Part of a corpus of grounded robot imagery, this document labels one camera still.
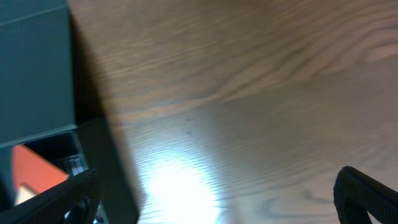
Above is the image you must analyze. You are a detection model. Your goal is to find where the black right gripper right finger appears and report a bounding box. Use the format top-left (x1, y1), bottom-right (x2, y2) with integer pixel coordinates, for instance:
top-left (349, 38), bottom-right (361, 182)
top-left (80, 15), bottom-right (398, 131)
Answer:
top-left (333, 166), bottom-right (397, 224)

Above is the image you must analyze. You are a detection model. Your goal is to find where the clear precision screwdriver case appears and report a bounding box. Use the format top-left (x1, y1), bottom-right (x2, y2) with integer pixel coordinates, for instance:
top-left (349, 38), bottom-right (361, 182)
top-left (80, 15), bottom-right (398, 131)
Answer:
top-left (63, 155), bottom-right (87, 176)

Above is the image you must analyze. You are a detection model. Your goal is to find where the dark green open box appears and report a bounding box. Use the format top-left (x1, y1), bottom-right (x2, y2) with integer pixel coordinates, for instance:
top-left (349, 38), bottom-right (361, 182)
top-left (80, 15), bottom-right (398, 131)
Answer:
top-left (1, 1), bottom-right (139, 223)

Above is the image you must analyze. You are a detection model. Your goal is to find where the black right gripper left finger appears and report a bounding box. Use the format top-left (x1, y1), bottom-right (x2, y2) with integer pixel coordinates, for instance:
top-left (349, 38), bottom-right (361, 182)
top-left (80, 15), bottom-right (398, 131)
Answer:
top-left (1, 169), bottom-right (100, 224)

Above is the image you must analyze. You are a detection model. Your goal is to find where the orange scraper wooden handle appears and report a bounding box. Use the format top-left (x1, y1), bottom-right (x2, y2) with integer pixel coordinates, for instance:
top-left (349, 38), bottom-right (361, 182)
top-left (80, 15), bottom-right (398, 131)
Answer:
top-left (11, 145), bottom-right (68, 205)

